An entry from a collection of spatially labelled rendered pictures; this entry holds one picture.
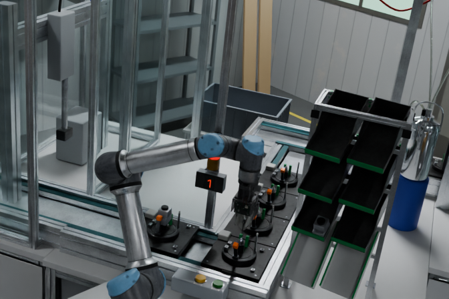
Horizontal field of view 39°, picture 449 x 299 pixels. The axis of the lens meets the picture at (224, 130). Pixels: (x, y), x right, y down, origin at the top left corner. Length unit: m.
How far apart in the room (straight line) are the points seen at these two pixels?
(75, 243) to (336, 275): 1.05
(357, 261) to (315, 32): 4.79
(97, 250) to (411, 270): 1.35
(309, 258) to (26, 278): 1.19
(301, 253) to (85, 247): 0.88
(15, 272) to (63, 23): 1.09
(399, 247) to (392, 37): 3.68
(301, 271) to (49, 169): 1.52
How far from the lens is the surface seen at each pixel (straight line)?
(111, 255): 2.67
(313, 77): 7.16
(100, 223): 2.88
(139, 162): 2.13
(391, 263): 3.00
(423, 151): 3.09
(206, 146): 2.02
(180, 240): 2.69
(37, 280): 2.87
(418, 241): 3.22
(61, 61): 2.96
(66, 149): 3.46
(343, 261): 2.53
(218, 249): 2.65
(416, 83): 6.45
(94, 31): 2.70
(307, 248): 2.54
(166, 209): 2.66
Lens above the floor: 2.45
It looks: 23 degrees down
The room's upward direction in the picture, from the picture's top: 7 degrees clockwise
